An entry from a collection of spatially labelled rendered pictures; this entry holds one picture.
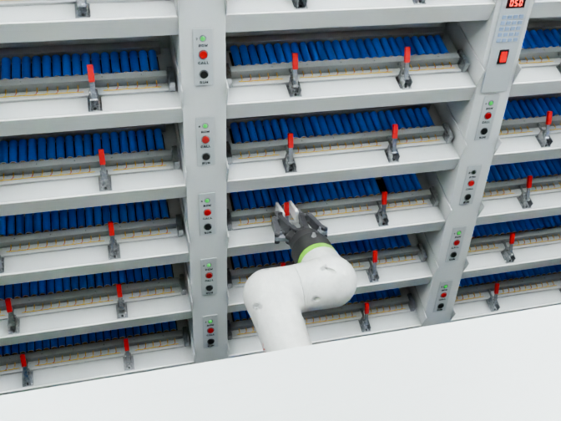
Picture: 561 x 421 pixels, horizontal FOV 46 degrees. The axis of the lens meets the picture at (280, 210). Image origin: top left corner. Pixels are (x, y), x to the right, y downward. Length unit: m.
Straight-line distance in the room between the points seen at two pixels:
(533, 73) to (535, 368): 1.50
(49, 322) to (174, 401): 1.54
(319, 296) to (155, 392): 1.07
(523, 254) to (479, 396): 1.85
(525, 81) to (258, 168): 0.68
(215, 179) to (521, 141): 0.82
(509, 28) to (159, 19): 0.78
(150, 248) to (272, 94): 0.49
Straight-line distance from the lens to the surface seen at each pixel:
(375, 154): 1.66
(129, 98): 1.45
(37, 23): 1.36
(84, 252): 1.66
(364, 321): 2.01
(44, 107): 1.45
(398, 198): 1.81
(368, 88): 1.55
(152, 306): 1.78
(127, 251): 1.65
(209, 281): 1.71
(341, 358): 0.27
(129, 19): 1.35
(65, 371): 1.93
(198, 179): 1.52
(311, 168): 1.60
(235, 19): 1.38
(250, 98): 1.46
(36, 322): 1.80
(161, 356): 1.92
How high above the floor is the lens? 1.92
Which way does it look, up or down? 35 degrees down
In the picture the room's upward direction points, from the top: 3 degrees clockwise
